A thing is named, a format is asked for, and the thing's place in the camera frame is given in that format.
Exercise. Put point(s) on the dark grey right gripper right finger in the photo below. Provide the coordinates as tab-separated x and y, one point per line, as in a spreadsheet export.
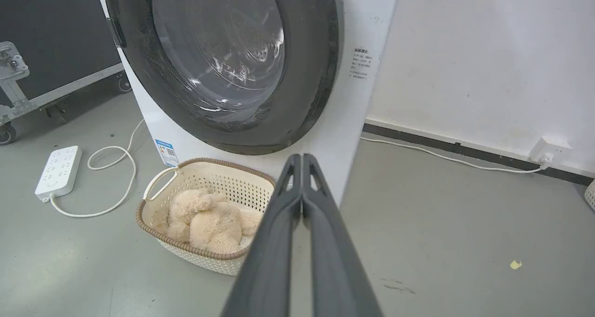
332	256

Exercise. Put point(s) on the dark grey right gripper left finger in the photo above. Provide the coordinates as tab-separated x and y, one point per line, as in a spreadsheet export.
272	252

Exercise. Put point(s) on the white washing machine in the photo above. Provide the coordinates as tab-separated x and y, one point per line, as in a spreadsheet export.
346	89

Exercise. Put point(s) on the dark round washing machine door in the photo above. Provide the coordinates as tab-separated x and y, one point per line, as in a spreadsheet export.
223	61

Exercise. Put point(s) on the beige plush teddy bear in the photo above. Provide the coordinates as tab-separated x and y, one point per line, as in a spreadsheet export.
209	221

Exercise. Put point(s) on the cream perforated laundry basket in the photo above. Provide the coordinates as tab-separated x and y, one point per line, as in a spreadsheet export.
204	177

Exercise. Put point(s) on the blue energy label sticker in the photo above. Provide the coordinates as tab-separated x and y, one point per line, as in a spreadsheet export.
167	153

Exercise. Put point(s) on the small yellow paper scrap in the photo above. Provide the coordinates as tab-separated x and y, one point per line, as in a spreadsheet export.
515	264

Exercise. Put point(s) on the white power strip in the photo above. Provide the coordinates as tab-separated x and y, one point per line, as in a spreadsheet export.
59	172

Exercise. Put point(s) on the white perforated basket edge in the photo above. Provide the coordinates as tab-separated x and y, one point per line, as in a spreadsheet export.
591	195

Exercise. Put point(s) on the black flight case with casters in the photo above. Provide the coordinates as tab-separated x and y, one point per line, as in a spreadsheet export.
51	38

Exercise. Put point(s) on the white wall plug adapter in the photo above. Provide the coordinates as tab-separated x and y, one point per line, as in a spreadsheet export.
548	150

